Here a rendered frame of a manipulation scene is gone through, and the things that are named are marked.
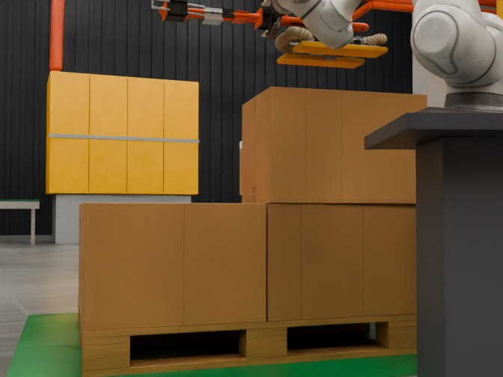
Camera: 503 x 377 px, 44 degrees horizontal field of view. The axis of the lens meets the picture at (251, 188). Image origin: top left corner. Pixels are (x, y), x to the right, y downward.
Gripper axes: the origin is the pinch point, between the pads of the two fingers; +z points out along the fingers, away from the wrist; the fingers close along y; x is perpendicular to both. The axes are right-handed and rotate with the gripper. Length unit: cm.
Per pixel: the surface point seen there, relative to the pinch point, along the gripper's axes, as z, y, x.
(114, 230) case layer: -20, 78, -56
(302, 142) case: -19, 48, 7
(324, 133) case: -20, 45, 15
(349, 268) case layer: -19, 92, 25
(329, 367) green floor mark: -29, 123, 13
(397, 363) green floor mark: -29, 123, 38
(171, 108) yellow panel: 726, -80, 70
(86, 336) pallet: -20, 111, -64
